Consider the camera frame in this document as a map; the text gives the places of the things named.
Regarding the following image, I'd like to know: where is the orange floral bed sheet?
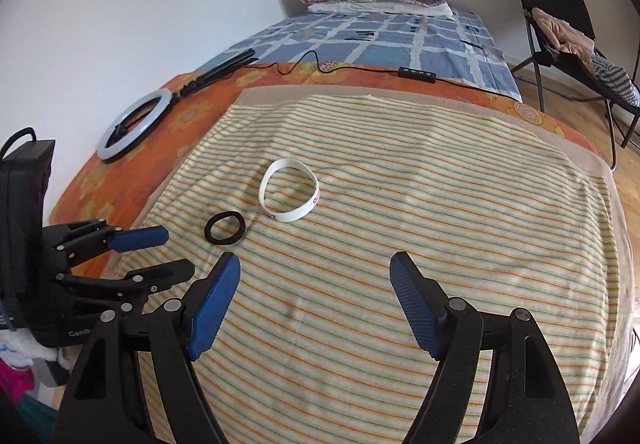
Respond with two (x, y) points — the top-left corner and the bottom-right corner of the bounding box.
(50, 59), (601, 285)

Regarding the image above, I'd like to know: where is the white pillow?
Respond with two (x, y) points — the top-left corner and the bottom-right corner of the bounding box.
(307, 0), (455, 21)

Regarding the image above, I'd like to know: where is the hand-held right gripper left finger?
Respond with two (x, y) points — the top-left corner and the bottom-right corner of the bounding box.
(57, 251), (242, 444)

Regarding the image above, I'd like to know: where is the white ring light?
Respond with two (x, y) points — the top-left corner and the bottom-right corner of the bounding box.
(96, 88), (176, 162)

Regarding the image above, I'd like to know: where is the black folded tripod stand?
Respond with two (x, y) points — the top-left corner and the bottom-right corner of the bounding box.
(172, 49), (260, 97)

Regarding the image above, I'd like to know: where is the grey striped cloth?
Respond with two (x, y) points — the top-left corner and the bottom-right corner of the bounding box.
(585, 51), (640, 107)

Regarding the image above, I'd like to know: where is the black hair tie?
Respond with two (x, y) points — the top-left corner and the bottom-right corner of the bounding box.
(204, 210), (247, 246)

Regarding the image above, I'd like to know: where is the white wristband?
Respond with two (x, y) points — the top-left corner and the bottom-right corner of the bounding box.
(258, 158), (320, 223)

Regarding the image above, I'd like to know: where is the blue checkered sheet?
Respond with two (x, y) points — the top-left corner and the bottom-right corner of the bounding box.
(197, 6), (523, 102)

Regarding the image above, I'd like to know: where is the black cable with inline controller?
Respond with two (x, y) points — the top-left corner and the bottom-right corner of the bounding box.
(245, 50), (523, 100)

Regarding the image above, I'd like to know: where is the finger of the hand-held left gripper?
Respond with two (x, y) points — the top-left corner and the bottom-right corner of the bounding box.
(44, 220), (170, 271)
(56, 259), (196, 306)

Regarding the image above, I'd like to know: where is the beige clothing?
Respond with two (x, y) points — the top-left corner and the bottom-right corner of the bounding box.
(530, 6), (598, 60)

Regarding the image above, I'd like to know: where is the striped cream blanket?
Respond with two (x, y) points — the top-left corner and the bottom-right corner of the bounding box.
(112, 94), (618, 444)

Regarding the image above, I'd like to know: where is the beige blanket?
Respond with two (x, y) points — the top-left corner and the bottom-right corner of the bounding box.
(127, 84), (640, 444)

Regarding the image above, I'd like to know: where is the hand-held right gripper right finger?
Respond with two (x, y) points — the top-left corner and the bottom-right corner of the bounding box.
(389, 251), (581, 444)

